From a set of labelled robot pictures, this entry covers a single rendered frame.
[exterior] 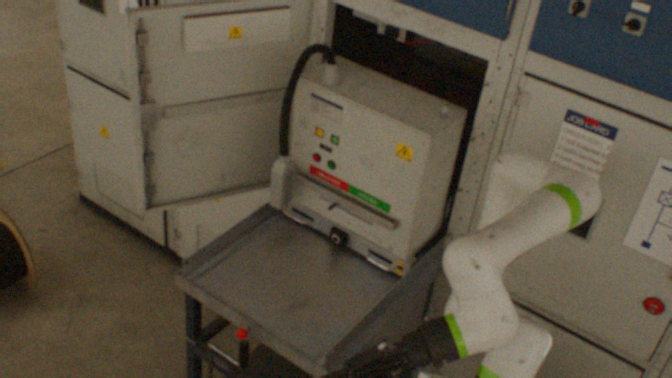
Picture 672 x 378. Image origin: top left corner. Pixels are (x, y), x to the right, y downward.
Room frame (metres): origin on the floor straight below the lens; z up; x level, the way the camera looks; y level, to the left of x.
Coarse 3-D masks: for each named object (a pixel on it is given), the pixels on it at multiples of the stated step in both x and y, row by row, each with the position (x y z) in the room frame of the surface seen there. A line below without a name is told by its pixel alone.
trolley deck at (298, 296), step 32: (288, 224) 1.96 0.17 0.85; (256, 256) 1.78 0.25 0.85; (288, 256) 1.80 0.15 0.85; (320, 256) 1.82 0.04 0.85; (352, 256) 1.84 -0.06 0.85; (192, 288) 1.61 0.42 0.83; (224, 288) 1.61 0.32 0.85; (256, 288) 1.63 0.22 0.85; (288, 288) 1.65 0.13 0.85; (320, 288) 1.67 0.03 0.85; (352, 288) 1.69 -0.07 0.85; (384, 288) 1.71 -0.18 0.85; (416, 288) 1.73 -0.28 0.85; (256, 320) 1.50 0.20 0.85; (288, 320) 1.52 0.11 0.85; (320, 320) 1.53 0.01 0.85; (352, 320) 1.55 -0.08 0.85; (384, 320) 1.57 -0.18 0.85; (288, 352) 1.42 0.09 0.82; (320, 352) 1.41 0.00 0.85; (352, 352) 1.43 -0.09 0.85
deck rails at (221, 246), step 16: (272, 208) 2.00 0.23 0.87; (240, 224) 1.86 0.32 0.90; (256, 224) 1.93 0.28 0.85; (224, 240) 1.80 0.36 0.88; (240, 240) 1.84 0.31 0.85; (192, 256) 1.67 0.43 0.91; (208, 256) 1.73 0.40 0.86; (224, 256) 1.75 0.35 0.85; (432, 256) 1.87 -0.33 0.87; (192, 272) 1.66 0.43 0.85; (416, 272) 1.78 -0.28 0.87; (400, 288) 1.69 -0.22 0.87; (384, 304) 1.61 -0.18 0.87; (368, 320) 1.53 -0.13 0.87; (352, 336) 1.46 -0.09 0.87; (336, 352) 1.39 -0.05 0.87
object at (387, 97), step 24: (312, 72) 2.06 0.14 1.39; (360, 72) 2.11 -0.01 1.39; (360, 96) 1.95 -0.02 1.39; (384, 96) 1.97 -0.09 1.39; (408, 96) 1.99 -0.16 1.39; (432, 96) 2.01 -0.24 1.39; (408, 120) 1.85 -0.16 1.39; (432, 120) 1.86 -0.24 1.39; (456, 120) 1.90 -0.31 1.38; (432, 144) 1.78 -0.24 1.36; (456, 144) 1.94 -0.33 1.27; (432, 168) 1.81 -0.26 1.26; (432, 192) 1.85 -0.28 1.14; (432, 216) 1.89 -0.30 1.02; (408, 240) 1.77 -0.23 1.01
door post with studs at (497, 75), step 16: (528, 0) 1.90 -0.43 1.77; (512, 16) 1.92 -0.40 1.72; (512, 32) 1.91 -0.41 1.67; (512, 48) 1.90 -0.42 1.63; (496, 64) 1.92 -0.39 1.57; (496, 80) 1.91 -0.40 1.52; (496, 96) 1.91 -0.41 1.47; (480, 112) 1.93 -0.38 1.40; (496, 112) 1.90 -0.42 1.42; (480, 128) 1.92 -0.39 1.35; (480, 144) 1.91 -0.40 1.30; (480, 160) 1.91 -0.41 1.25; (464, 176) 1.93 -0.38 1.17; (480, 176) 1.90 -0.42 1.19; (464, 192) 1.92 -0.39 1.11; (464, 208) 1.91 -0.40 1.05; (464, 224) 1.91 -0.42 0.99; (448, 240) 1.93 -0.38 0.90; (448, 288) 1.90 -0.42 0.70
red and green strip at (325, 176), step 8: (312, 168) 1.97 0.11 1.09; (320, 176) 1.95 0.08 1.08; (328, 176) 1.94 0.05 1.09; (336, 184) 1.92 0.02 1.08; (344, 184) 1.90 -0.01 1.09; (352, 192) 1.88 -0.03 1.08; (360, 192) 1.87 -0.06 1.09; (368, 200) 1.85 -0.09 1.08; (376, 200) 1.84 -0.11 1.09; (384, 208) 1.82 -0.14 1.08
